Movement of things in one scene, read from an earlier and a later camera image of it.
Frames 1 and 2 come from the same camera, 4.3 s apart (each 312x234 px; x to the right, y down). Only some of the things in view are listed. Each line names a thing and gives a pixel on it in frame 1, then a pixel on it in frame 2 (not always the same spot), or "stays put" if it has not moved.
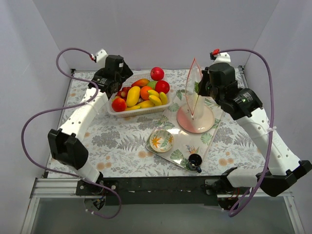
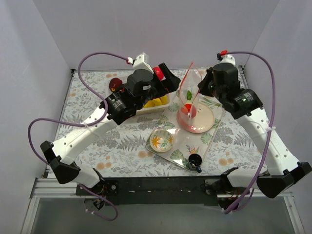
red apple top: [157, 73] stays put
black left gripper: [114, 87] → [162, 81]
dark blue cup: [194, 161] stays put
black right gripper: [203, 83] stays put
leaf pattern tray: [186, 143] stays put
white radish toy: [198, 106] → [188, 95]
